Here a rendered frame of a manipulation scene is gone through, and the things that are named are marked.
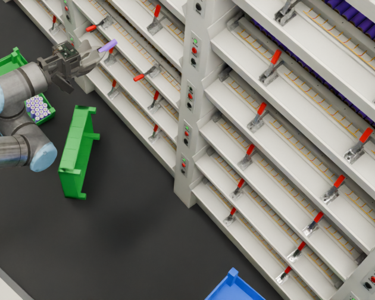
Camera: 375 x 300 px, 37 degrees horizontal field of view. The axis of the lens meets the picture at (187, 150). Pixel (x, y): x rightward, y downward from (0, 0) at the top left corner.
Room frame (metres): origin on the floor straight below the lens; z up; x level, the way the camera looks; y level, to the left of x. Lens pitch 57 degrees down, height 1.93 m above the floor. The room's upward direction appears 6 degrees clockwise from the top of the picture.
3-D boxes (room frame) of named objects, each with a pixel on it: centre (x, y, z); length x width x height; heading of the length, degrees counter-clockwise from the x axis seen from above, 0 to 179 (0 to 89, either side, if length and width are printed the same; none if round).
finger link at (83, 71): (1.07, 0.34, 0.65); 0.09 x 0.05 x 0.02; 129
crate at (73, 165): (1.11, 0.41, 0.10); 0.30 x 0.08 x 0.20; 179
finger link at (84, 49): (1.14, 0.33, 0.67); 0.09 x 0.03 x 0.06; 138
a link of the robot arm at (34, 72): (1.00, 0.46, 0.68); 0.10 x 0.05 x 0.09; 44
